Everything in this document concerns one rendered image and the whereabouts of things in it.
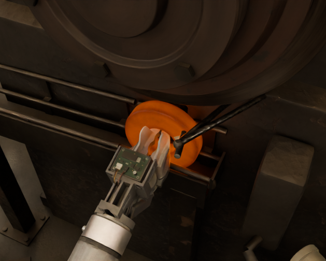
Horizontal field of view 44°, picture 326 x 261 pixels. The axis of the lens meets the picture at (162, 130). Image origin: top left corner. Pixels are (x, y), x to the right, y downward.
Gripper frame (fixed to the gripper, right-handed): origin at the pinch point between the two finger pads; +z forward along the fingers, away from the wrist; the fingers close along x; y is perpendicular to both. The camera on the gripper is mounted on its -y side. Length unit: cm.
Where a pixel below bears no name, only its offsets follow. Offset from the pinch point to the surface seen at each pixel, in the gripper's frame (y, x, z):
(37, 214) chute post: -74, 53, -16
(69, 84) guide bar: -1.7, 24.2, 3.8
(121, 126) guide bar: -6.0, 10.6, 0.5
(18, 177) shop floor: -77, 70, -6
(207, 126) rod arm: 15.4, -10.9, -4.1
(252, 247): -12.2, -22.8, -11.6
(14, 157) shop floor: -79, 78, 2
